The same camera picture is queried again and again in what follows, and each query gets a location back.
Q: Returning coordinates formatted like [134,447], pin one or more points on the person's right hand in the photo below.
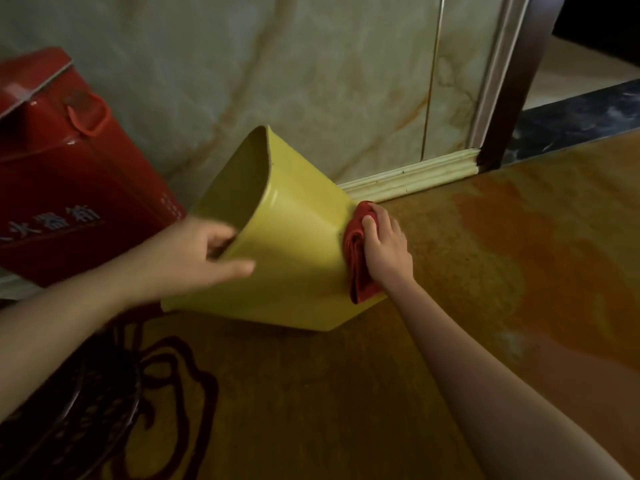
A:
[387,249]

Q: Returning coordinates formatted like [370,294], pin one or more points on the person's left hand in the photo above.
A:
[175,259]

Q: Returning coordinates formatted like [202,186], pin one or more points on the person's left thumb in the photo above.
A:
[230,270]

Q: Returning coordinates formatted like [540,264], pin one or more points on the person's right fingers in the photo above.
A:
[380,222]

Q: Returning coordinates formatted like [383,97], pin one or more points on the red cleaning cloth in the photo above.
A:
[356,249]

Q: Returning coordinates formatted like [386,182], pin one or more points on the yellow plastic bin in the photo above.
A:
[285,244]

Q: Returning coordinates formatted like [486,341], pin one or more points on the person's left forearm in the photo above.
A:
[55,334]

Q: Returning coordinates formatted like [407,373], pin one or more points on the person's right forearm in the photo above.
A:
[490,389]

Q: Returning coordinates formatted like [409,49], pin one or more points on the cream baseboard moulding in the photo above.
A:
[415,175]

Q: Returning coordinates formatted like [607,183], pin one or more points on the red metal box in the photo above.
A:
[65,164]

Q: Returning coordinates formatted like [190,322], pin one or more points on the dark round stool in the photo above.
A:
[65,409]

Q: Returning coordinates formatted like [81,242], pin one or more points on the dark door frame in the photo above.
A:
[515,79]

